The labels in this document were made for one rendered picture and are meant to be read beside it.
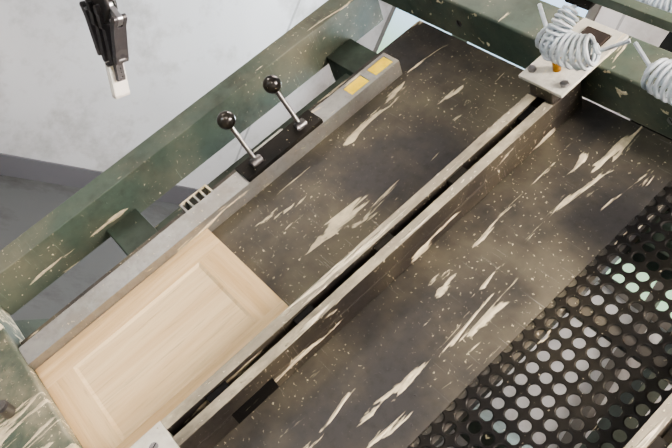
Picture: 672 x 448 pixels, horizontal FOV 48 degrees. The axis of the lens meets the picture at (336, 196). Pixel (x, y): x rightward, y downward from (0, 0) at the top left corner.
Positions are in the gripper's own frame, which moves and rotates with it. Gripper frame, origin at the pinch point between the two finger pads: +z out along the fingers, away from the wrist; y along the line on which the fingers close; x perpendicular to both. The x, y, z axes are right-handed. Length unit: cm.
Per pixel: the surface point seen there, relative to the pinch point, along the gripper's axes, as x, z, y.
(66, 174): -74, 167, 260
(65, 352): 27, 42, -12
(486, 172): -40, 15, -54
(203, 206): -7.3, 27.1, -10.2
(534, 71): -58, 3, -50
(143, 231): -0.2, 37.0, 4.3
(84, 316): 21.2, 37.8, -10.3
